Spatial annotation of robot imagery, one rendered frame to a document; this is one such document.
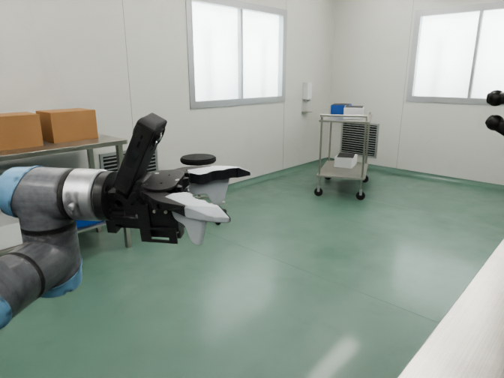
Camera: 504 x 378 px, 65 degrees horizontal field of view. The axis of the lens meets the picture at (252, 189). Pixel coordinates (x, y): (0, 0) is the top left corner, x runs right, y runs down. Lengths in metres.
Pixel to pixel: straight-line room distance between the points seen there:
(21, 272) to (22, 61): 3.11
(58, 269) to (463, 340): 0.72
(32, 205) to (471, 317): 0.84
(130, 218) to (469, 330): 0.68
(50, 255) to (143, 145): 0.21
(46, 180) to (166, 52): 3.70
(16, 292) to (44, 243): 0.09
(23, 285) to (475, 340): 0.77
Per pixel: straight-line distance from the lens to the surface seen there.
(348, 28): 6.48
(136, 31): 4.09
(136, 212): 0.58
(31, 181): 0.63
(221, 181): 0.60
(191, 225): 0.50
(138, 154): 0.54
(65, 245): 0.65
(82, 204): 0.59
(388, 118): 6.14
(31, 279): 0.60
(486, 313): 1.00
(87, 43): 3.85
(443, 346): 0.87
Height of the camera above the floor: 1.38
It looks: 16 degrees down
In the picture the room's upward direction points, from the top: straight up
